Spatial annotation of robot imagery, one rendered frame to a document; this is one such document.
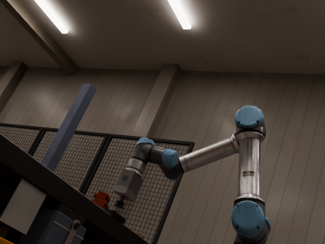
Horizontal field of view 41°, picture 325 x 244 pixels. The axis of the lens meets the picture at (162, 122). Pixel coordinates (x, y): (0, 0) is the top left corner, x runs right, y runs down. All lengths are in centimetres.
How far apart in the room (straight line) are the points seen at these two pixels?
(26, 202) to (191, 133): 580
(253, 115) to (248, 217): 42
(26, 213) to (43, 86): 851
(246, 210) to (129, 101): 647
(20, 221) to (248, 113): 100
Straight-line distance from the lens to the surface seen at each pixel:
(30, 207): 126
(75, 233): 136
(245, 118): 179
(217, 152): 193
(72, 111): 405
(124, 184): 182
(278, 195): 599
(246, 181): 170
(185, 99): 739
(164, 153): 183
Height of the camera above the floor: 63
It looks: 25 degrees up
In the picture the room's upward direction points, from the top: 23 degrees clockwise
